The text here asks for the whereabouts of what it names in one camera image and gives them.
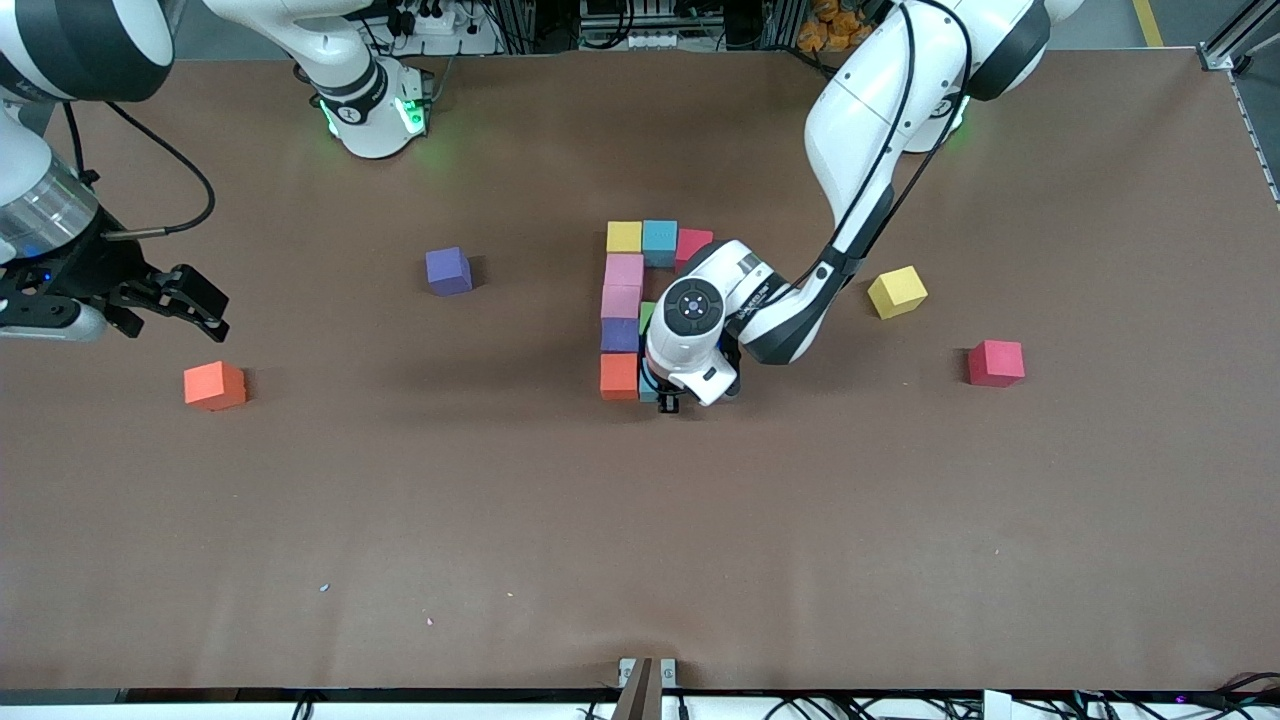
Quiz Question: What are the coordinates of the orange foam cube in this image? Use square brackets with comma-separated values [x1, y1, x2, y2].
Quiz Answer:
[183, 360, 248, 412]
[599, 352, 641, 401]

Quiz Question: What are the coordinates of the white power strip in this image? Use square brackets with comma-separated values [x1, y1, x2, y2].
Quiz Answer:
[385, 8, 471, 36]

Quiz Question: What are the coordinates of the bag of orange fruit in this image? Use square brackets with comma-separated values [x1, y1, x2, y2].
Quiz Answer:
[797, 0, 886, 53]

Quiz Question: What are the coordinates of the grey metal mount bracket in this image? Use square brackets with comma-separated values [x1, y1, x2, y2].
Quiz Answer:
[617, 657, 678, 720]

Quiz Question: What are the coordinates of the aluminium table edge rail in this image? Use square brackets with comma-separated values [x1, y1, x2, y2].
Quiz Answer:
[1228, 72, 1280, 209]

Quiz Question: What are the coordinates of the aluminium frame post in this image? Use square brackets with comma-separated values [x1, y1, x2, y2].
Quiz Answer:
[1198, 0, 1280, 73]

